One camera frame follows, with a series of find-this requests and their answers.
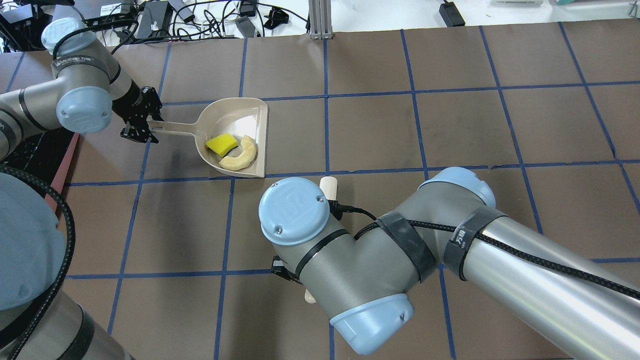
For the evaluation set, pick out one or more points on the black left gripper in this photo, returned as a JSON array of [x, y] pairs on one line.
[[127, 101]]

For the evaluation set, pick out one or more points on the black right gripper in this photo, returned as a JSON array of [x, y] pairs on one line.
[[276, 264]]

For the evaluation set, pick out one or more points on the beige plastic dustpan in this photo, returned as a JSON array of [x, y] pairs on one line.
[[240, 116]]

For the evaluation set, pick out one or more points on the beige hand brush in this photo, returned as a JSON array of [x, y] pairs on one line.
[[329, 187]]

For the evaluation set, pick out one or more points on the curved bread piece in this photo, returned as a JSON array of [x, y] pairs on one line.
[[249, 150]]

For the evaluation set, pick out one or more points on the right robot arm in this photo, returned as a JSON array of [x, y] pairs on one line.
[[362, 281]]

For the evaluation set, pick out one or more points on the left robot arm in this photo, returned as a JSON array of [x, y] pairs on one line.
[[39, 321]]

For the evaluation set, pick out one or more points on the bin with black bag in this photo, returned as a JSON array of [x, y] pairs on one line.
[[47, 156]]

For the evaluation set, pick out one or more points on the black power adapter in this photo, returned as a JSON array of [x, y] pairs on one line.
[[450, 14]]

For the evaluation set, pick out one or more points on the aluminium frame post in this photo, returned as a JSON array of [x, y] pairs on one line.
[[320, 20]]

